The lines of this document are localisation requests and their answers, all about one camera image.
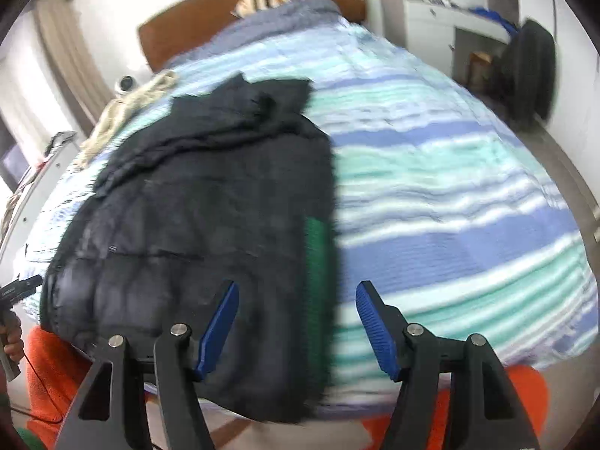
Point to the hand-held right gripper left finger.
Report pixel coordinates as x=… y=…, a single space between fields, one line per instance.
x=218 y=333

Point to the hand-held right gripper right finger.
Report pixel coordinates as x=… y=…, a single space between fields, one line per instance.
x=377 y=330

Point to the black down jacket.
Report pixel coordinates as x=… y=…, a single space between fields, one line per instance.
x=187 y=206

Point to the person's left hand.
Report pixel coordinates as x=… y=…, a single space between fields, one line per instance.
x=15 y=337

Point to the orange pants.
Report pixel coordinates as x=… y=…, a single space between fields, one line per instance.
x=51 y=375

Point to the white low cabinet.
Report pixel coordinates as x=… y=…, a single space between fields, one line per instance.
x=44 y=178

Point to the bed with striped sheet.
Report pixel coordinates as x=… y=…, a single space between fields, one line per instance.
x=445 y=187

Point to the beige garment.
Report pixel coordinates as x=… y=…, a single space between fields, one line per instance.
x=122 y=108

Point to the white round device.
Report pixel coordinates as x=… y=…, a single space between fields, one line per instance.
x=126 y=84

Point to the beige curtain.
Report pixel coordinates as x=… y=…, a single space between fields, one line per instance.
x=70 y=51

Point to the wooden stool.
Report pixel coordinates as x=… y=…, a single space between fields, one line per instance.
x=480 y=70

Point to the white desk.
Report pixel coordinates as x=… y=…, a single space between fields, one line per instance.
x=422 y=21

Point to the white wardrobe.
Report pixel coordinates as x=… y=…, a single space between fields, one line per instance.
x=579 y=84

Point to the wooden headboard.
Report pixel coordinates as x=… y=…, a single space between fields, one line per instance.
x=225 y=14

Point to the blue-grey duvet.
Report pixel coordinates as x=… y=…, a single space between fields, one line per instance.
x=300 y=16

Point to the blue cloth on desk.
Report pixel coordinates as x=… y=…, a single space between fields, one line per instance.
x=494 y=16

